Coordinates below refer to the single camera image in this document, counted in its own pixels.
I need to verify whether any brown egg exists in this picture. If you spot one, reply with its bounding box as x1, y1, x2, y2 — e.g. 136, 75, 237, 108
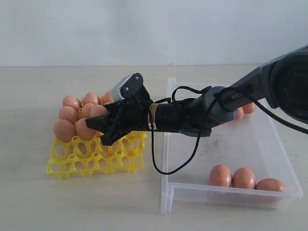
83, 92, 101, 105
90, 105, 108, 117
102, 91, 114, 105
76, 118, 97, 140
62, 95, 82, 110
234, 107, 244, 120
53, 119, 76, 142
80, 103, 95, 118
59, 106, 79, 124
255, 178, 287, 203
232, 167, 257, 189
209, 164, 232, 187
243, 103, 256, 115

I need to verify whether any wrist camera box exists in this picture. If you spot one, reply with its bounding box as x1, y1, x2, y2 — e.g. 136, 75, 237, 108
111, 73, 153, 103

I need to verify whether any clear plastic bin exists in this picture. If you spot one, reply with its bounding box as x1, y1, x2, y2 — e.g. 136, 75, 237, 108
160, 77, 304, 216

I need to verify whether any yellow plastic egg tray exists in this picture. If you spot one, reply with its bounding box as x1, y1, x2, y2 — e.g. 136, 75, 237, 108
45, 96, 148, 180

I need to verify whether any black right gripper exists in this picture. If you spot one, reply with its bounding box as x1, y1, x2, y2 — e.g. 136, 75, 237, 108
86, 96, 154, 146

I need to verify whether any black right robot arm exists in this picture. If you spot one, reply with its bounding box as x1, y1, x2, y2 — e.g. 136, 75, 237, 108
86, 47, 308, 145

